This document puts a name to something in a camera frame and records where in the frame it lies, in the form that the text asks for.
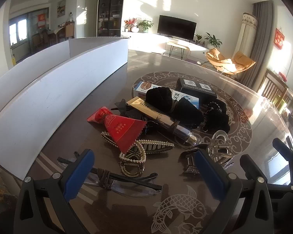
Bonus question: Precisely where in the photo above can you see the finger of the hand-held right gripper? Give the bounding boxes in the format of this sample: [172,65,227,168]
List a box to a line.
[272,136,293,173]
[240,154,293,195]

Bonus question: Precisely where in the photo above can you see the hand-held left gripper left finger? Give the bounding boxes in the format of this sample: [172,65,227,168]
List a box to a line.
[13,149,96,234]

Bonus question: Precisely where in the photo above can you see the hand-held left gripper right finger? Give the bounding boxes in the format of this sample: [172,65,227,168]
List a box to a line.
[195,149,280,234]

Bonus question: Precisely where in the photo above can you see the rhinestone hair clip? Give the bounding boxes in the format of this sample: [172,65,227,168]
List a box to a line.
[178,144,235,175]

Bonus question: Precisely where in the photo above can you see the brown hair tie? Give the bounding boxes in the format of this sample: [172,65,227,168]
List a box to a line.
[170,119,183,131]
[98,169,113,189]

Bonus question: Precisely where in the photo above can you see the clear hair claw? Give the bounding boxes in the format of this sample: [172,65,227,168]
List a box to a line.
[207,130,235,163]

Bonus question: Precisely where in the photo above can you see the rimless glasses black arms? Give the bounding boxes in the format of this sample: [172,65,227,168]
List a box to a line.
[57,151,163,198]

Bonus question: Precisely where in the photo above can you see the black velvet bow beaded trim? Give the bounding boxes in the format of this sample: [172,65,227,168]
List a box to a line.
[201,99,230,132]

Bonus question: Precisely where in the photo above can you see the red foil packet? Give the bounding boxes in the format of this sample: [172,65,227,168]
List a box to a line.
[87,106,147,153]

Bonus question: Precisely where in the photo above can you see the black sock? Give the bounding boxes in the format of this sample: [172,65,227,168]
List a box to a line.
[146,86,204,129]

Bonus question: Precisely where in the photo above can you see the pearl hair claw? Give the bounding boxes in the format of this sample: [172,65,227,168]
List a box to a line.
[119,139,175,178]

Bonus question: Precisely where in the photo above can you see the black plastic hair clip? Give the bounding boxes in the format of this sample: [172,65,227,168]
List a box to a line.
[111,99,147,120]

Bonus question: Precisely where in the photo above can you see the white cardboard box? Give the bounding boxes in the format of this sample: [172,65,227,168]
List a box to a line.
[0,36,129,181]

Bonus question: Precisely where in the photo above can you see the black printed box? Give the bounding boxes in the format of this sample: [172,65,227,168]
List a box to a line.
[176,77,217,106]

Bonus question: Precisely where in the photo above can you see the gold and silver tube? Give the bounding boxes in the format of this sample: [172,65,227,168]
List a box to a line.
[126,96,201,147]

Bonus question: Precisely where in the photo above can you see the blue and white medicine box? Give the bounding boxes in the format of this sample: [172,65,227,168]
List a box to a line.
[132,81,200,109]

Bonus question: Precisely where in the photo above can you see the brown patterned glass desktop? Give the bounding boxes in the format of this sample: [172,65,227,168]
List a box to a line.
[22,49,293,234]

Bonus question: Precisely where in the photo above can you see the slatted wooden chair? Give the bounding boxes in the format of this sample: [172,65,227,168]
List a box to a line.
[257,69,291,104]

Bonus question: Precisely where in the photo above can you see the floral patterned blanket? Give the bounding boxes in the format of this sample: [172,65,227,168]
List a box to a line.
[0,160,23,225]

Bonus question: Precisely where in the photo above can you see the orange butterfly chair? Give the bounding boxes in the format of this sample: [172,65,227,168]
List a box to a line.
[205,48,232,72]
[231,51,256,75]

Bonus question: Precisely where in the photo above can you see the grey curtain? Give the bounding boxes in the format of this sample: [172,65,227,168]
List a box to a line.
[239,1,274,89]

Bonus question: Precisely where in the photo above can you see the covered standing air conditioner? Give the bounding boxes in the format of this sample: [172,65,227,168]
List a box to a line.
[233,12,258,62]

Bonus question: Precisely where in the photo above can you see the tall leafy potted plant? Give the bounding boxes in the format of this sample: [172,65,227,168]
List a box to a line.
[204,32,223,50]

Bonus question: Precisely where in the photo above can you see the hairpin leg coffee table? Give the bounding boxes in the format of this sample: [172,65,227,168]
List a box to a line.
[166,41,191,59]

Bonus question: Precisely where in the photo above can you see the black television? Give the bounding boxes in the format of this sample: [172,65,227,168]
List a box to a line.
[157,15,197,41]

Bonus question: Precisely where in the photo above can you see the red flower plant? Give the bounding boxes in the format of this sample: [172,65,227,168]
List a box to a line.
[124,18,138,32]

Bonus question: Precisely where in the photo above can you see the green potted plant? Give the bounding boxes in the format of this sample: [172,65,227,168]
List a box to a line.
[137,19,154,33]

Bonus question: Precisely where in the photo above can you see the dark display cabinet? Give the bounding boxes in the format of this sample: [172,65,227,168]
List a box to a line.
[97,0,126,38]

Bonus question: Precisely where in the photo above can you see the red wall hanging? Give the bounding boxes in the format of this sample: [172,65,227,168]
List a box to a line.
[275,28,286,50]

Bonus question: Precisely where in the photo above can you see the framed wall painting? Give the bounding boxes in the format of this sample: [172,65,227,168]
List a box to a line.
[57,0,67,18]

